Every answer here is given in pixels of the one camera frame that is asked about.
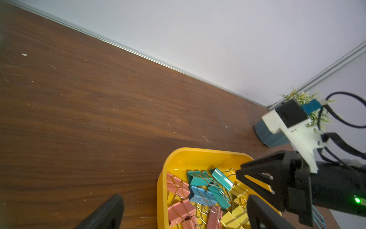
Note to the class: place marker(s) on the teal binder clip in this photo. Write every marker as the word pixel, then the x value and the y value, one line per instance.
pixel 222 179
pixel 199 178

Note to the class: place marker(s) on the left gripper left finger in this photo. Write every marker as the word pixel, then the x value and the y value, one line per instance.
pixel 108 216

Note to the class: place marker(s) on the yellow plastic storage box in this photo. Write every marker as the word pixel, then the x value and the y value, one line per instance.
pixel 230 212

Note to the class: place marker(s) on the pink binder clip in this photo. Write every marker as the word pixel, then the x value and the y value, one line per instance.
pixel 179 211
pixel 177 186

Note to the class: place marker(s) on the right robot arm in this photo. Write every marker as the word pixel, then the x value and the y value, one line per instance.
pixel 340 187

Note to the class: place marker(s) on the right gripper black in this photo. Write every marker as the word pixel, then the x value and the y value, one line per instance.
pixel 289 190

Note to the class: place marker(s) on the potted green plant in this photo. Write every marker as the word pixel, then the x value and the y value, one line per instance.
pixel 319 118

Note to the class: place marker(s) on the blue binder clip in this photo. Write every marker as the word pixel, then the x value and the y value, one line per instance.
pixel 201 196

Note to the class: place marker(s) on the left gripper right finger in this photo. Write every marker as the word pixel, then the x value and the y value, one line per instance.
pixel 262 216

